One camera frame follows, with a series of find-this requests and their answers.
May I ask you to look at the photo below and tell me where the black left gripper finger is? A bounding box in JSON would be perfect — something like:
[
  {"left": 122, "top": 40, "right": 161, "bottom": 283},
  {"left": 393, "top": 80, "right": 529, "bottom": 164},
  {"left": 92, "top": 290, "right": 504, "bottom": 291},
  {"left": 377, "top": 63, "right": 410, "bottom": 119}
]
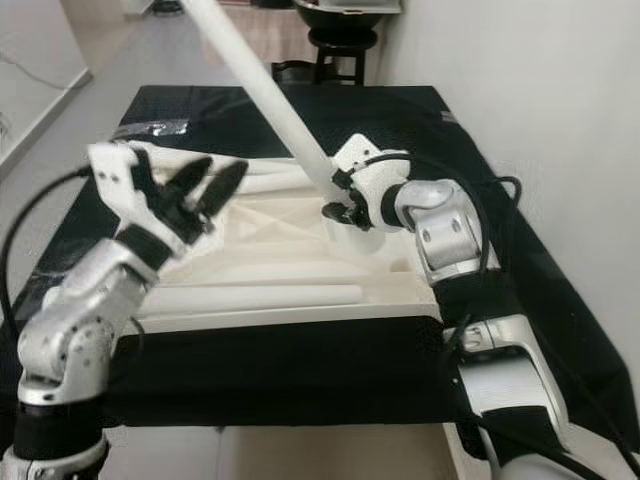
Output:
[
  {"left": 160, "top": 157, "right": 213, "bottom": 203},
  {"left": 198, "top": 160, "right": 249, "bottom": 221}
]

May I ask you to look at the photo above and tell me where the white plastic table top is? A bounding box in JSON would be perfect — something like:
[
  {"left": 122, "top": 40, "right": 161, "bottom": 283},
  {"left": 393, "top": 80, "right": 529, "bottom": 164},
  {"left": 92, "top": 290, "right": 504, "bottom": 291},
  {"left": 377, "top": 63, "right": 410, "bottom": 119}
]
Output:
[{"left": 90, "top": 150, "right": 446, "bottom": 336}]

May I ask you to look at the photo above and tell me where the beige checked cloth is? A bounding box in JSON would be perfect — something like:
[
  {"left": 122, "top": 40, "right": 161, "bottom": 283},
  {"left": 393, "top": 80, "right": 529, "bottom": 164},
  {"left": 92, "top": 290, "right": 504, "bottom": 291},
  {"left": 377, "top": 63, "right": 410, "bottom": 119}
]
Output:
[{"left": 200, "top": 0, "right": 313, "bottom": 69}]

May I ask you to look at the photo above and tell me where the black wooden stool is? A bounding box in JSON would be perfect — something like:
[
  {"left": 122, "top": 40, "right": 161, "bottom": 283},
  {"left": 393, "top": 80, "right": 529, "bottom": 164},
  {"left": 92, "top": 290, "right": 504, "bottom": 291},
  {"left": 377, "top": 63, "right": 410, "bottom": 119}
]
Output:
[{"left": 310, "top": 28, "right": 371, "bottom": 86}]

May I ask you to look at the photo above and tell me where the grey tray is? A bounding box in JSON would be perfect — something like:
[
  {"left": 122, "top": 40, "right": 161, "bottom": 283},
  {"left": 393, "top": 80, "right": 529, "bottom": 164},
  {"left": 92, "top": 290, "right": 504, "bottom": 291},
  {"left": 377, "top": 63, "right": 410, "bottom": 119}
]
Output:
[{"left": 300, "top": 0, "right": 401, "bottom": 13}]

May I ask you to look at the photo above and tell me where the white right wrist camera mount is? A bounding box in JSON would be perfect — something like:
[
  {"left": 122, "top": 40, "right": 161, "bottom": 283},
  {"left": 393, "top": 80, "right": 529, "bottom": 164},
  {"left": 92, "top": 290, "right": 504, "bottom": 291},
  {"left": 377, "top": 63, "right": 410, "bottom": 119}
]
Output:
[{"left": 330, "top": 133, "right": 411, "bottom": 229}]

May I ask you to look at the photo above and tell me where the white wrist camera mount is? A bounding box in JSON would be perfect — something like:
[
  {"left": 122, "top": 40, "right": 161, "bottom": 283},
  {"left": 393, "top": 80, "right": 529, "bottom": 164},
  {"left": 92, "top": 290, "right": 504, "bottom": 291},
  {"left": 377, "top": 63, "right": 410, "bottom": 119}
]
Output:
[
  {"left": 87, "top": 140, "right": 223, "bottom": 253},
  {"left": 330, "top": 133, "right": 411, "bottom": 229}
]

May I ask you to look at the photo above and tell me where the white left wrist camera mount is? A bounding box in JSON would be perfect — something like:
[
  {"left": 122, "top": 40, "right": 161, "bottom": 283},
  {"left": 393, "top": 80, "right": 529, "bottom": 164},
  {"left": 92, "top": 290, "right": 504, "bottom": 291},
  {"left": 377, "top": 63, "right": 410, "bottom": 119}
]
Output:
[{"left": 87, "top": 140, "right": 223, "bottom": 253}]

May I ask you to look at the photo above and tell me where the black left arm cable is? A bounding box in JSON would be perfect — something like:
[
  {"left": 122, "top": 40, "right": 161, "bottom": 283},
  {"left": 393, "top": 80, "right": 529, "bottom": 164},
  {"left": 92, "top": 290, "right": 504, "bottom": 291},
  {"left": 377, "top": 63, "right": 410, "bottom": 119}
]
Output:
[{"left": 0, "top": 168, "right": 96, "bottom": 321}]

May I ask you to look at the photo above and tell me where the black wall cable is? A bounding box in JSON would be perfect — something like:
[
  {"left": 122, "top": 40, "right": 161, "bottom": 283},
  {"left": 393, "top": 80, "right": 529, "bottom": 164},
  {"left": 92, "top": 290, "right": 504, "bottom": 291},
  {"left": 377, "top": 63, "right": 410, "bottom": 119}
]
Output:
[{"left": 0, "top": 50, "right": 73, "bottom": 146}]

